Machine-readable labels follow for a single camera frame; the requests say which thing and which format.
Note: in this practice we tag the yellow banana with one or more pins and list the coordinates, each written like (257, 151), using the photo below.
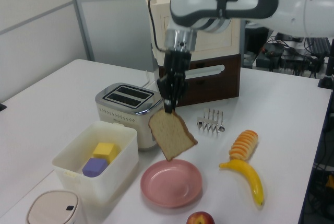
(250, 174)

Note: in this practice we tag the metal toast rack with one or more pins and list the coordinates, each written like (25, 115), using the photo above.
(206, 126)

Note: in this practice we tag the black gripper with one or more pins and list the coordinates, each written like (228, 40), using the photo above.
(176, 64)

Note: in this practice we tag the brown wooden drawer base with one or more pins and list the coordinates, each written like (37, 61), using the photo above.
(216, 88)

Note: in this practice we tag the cream bread box cabinet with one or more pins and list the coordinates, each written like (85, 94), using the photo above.
(219, 33)

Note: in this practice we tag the orange striped bread roll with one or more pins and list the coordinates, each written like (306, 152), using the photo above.
(244, 144)

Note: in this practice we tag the white plastic storage container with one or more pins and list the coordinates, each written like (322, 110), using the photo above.
(86, 187)

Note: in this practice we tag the pink plate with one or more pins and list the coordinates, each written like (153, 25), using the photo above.
(169, 184)

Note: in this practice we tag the small cream lidded bin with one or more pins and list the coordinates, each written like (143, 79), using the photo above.
(52, 208)

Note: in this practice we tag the red apple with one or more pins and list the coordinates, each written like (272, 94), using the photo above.
(201, 218)

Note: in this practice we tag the black table edge clamp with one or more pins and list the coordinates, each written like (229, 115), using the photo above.
(2, 107)

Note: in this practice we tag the brown toast bread slice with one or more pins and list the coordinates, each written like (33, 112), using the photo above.
(169, 135)

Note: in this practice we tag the yellow foam block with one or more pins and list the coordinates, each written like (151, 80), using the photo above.
(103, 149)

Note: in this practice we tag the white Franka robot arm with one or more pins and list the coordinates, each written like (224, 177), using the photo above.
(235, 2)

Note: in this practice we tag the cream and chrome toaster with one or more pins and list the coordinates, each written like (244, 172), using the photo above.
(114, 111)

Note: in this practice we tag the black stand base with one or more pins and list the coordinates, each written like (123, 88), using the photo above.
(326, 80)

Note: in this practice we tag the purple foam block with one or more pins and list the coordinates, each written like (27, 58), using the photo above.
(94, 167)

